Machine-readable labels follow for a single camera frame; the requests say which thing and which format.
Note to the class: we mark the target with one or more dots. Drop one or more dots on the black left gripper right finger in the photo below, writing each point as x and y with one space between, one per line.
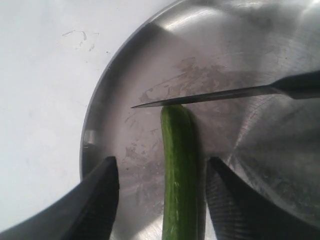
238 212

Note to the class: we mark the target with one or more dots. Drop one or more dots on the green cucumber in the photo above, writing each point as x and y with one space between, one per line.
181 174

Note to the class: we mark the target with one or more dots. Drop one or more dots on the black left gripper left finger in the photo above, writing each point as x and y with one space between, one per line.
88 212

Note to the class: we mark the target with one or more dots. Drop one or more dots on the black handled knife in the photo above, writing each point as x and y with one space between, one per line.
300 86

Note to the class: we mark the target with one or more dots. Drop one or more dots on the round stainless steel plate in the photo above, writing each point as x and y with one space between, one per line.
200 46

